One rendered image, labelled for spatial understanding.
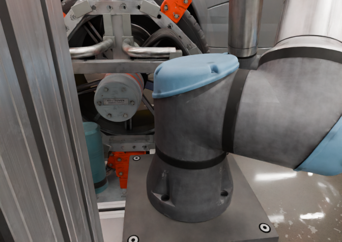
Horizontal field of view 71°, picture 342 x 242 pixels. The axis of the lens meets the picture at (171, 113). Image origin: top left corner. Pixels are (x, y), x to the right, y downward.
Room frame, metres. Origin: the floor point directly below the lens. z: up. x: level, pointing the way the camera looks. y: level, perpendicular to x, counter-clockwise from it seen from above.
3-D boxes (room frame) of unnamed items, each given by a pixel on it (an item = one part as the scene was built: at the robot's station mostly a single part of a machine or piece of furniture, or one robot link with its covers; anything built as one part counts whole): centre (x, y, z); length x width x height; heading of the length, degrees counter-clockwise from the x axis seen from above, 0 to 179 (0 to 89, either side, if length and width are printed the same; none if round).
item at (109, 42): (0.69, 0.26, 1.03); 0.19 x 0.18 x 0.11; 2
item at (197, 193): (0.33, -0.03, 0.87); 0.15 x 0.15 x 0.10
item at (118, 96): (0.74, 0.16, 0.85); 0.21 x 0.14 x 0.14; 2
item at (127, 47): (0.70, 0.06, 1.03); 0.19 x 0.18 x 0.11; 2
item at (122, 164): (0.85, 0.17, 0.48); 0.16 x 0.12 x 0.17; 2
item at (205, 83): (0.32, -0.04, 0.98); 0.13 x 0.12 x 0.14; 64
